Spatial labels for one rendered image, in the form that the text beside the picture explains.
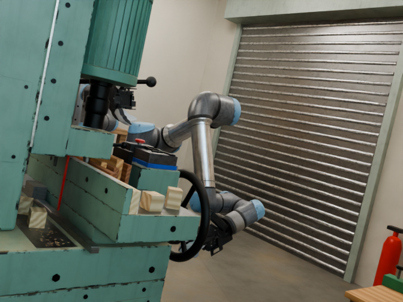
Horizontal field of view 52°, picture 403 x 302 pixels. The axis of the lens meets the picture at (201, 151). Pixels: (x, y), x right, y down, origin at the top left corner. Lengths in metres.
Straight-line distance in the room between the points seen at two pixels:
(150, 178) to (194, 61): 4.45
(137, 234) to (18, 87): 0.38
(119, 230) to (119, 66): 0.40
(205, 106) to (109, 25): 0.66
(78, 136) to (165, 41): 4.25
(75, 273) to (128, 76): 0.47
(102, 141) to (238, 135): 3.85
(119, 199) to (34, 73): 0.31
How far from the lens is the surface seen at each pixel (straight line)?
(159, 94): 5.22
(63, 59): 0.99
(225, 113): 1.66
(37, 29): 0.93
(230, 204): 1.57
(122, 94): 1.38
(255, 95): 4.82
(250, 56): 5.02
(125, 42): 1.04
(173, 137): 1.91
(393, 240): 3.70
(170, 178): 1.18
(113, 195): 0.88
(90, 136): 1.07
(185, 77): 5.44
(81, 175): 1.02
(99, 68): 1.02
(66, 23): 1.00
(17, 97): 0.92
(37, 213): 1.01
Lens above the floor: 1.12
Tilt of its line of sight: 4 degrees down
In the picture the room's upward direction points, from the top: 12 degrees clockwise
